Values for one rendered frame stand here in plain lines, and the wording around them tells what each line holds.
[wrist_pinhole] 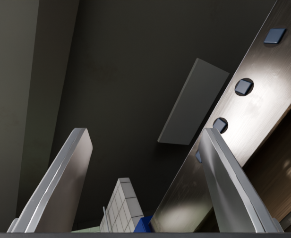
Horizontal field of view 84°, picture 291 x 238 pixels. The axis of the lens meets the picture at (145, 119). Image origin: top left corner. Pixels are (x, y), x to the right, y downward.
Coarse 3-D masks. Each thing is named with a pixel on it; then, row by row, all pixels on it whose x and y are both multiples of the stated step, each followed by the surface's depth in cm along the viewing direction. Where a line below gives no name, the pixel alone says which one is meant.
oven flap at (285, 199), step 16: (288, 128) 47; (272, 144) 50; (288, 144) 46; (256, 160) 54; (272, 160) 49; (288, 160) 45; (256, 176) 52; (272, 176) 47; (288, 176) 43; (272, 192) 46; (288, 192) 42; (272, 208) 45; (288, 208) 41; (208, 224) 65; (288, 224) 39
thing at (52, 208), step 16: (80, 128) 10; (64, 144) 9; (80, 144) 9; (64, 160) 8; (80, 160) 9; (48, 176) 7; (64, 176) 7; (80, 176) 9; (48, 192) 7; (64, 192) 7; (80, 192) 9; (32, 208) 6; (48, 208) 6; (64, 208) 7; (16, 224) 6; (32, 224) 6; (48, 224) 6; (64, 224) 7
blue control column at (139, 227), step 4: (148, 216) 99; (152, 216) 100; (140, 220) 96; (144, 220) 96; (148, 220) 97; (140, 224) 96; (144, 224) 94; (136, 228) 99; (140, 228) 95; (144, 228) 92; (148, 228) 92
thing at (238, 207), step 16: (208, 128) 10; (208, 144) 10; (224, 144) 9; (208, 160) 10; (224, 160) 8; (208, 176) 10; (224, 176) 8; (240, 176) 7; (224, 192) 8; (240, 192) 7; (256, 192) 7; (224, 208) 8; (240, 208) 6; (256, 208) 6; (224, 224) 8; (240, 224) 6; (256, 224) 6; (272, 224) 6
